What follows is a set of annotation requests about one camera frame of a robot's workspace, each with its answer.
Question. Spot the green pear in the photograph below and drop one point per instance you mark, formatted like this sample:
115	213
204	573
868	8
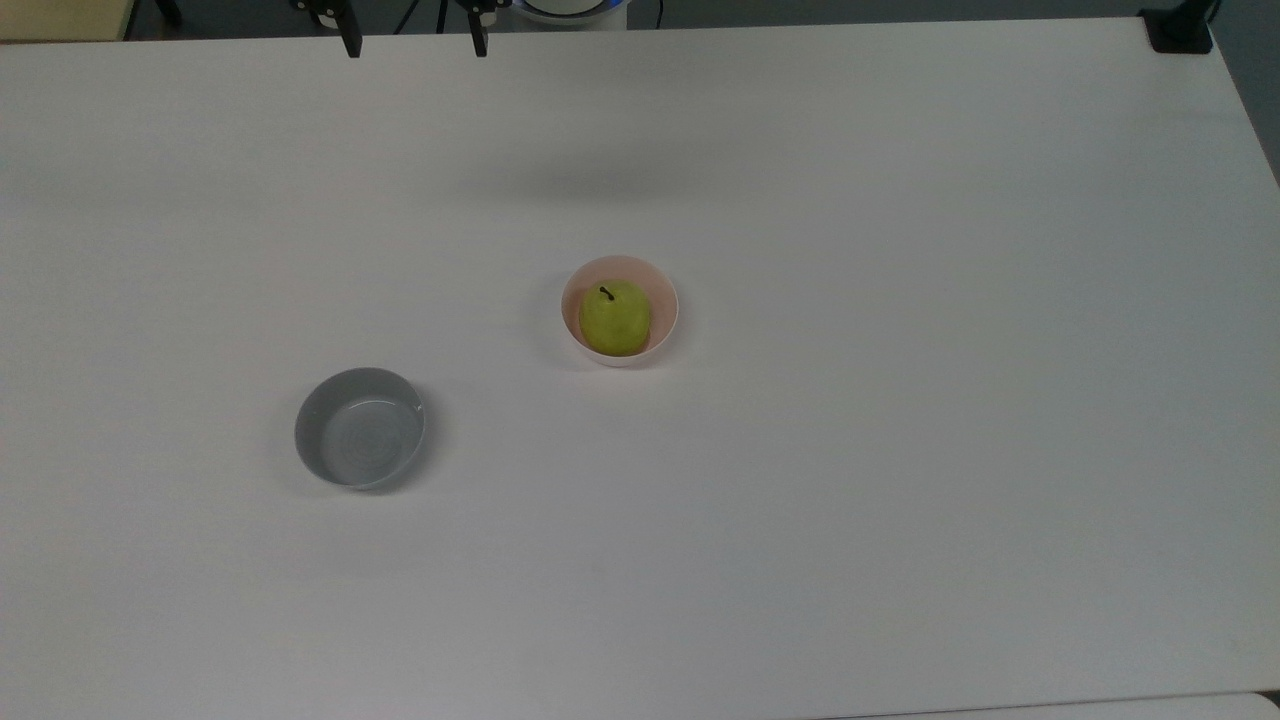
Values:
615	325

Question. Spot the pink bowl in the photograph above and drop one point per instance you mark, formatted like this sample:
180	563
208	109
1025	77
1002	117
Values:
598	268

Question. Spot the grey bowl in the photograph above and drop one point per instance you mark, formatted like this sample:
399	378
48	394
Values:
360	435

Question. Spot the black camera pole with clamp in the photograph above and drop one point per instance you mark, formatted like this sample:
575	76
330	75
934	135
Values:
1180	32

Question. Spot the light wooden furniture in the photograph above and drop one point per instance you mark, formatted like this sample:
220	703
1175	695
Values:
60	18

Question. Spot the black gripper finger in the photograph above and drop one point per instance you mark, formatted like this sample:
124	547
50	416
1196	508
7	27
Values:
481	35
350	38

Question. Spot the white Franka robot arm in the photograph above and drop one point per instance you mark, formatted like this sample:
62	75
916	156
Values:
570	8

